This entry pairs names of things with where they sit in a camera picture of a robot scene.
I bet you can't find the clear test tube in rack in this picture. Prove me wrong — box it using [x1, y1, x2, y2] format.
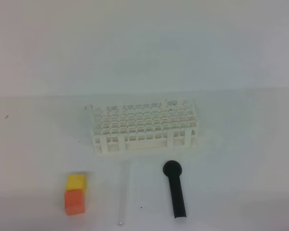
[85, 104, 93, 121]

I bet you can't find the clear glass test tube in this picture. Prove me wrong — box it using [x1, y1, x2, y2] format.
[117, 160, 130, 227]

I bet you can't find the white plastic test tube rack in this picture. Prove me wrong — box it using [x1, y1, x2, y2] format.
[91, 100, 198, 156]

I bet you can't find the yellow cube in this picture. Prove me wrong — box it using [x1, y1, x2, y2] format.
[66, 174, 87, 194]

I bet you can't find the orange cube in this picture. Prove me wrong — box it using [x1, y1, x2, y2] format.
[64, 189, 85, 216]

